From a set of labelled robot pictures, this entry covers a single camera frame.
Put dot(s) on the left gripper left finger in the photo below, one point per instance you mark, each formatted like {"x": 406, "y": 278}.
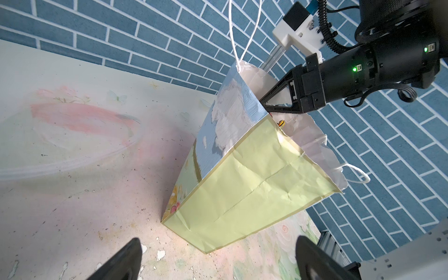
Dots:
{"x": 124, "y": 265}

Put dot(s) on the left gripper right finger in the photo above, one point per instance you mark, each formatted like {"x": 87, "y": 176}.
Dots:
{"x": 315, "y": 264}

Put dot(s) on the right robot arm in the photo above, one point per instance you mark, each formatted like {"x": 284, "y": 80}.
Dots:
{"x": 400, "y": 45}

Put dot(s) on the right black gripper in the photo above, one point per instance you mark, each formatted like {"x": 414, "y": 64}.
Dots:
{"x": 351, "y": 75}

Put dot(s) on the green floral paper bag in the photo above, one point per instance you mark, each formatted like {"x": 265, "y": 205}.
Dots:
{"x": 244, "y": 172}

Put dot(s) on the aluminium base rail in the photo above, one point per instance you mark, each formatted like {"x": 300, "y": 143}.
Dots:
{"x": 425, "y": 258}

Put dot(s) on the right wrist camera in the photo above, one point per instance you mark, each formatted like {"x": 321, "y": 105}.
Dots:
{"x": 299, "y": 28}

